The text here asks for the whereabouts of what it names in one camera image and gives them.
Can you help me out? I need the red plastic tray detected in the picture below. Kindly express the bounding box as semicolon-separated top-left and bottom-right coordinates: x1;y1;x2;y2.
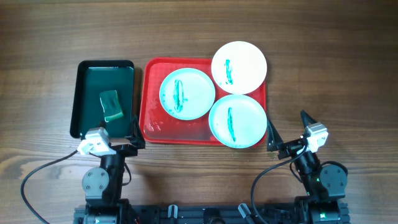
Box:
138;57;268;146

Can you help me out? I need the white plate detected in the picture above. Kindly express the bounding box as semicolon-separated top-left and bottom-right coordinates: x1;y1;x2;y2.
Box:
211;41;267;95

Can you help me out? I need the black water tray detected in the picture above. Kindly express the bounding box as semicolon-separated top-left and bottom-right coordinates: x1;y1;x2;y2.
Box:
70;60;134;139

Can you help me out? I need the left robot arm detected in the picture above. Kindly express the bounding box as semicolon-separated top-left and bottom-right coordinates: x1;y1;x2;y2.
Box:
73;115;146;224

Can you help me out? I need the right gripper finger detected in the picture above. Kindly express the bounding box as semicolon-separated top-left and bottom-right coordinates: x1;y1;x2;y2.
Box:
300;110;317;127
267;119;284;145

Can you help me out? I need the green yellow sponge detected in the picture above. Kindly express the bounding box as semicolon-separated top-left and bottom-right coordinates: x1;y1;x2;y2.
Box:
99;90;124;123

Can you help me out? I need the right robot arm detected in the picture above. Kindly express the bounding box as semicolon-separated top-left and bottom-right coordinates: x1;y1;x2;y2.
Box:
263;111;349;223

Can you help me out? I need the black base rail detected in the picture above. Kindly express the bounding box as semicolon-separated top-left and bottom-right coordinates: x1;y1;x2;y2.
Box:
73;202;351;224

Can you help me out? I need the light blue plate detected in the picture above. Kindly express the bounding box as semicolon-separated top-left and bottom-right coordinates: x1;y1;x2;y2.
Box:
159;68;216;121
208;95;267;149

